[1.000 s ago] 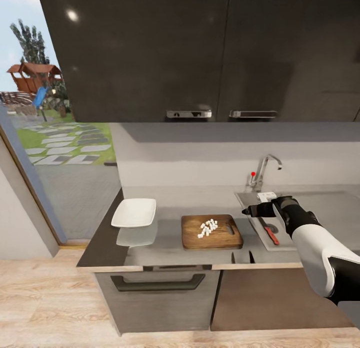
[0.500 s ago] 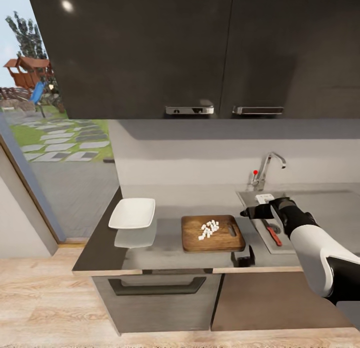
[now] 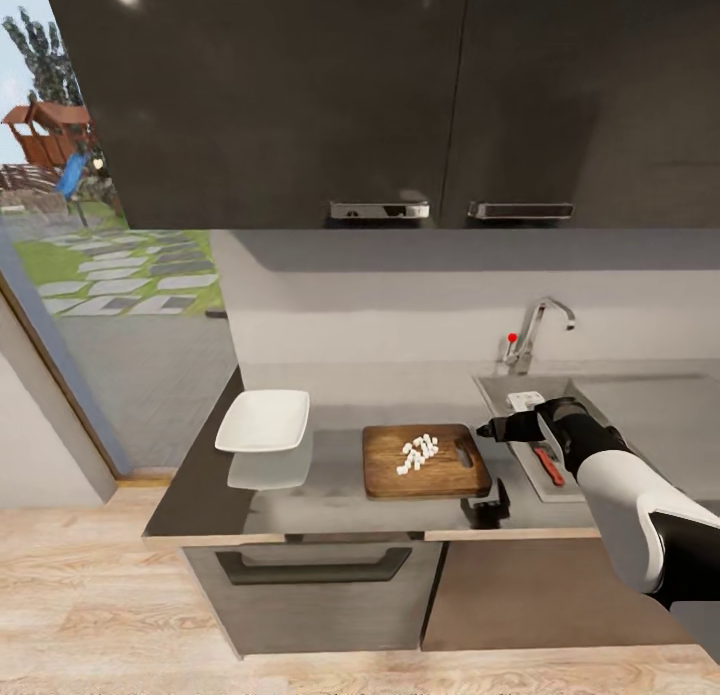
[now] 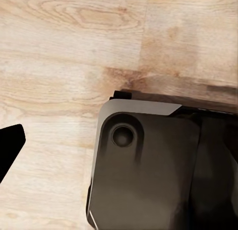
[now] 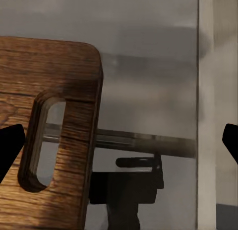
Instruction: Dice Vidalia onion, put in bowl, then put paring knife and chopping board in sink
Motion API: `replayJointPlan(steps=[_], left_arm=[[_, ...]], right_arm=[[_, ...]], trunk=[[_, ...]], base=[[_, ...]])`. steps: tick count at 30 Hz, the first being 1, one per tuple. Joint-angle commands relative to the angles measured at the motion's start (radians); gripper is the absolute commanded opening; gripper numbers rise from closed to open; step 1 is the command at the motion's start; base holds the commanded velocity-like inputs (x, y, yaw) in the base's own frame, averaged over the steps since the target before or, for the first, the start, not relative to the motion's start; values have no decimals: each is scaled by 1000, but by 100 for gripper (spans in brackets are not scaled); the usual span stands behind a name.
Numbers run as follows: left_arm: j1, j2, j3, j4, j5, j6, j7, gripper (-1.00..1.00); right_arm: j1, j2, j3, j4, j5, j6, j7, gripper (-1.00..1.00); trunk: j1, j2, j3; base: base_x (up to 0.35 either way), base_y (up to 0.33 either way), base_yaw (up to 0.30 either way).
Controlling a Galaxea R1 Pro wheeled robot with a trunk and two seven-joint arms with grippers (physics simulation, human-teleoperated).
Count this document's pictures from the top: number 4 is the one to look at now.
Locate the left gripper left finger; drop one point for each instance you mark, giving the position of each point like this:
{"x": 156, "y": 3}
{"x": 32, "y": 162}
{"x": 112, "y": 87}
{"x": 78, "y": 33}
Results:
{"x": 12, "y": 139}

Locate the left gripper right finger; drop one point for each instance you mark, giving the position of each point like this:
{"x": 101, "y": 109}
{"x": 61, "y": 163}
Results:
{"x": 230, "y": 139}

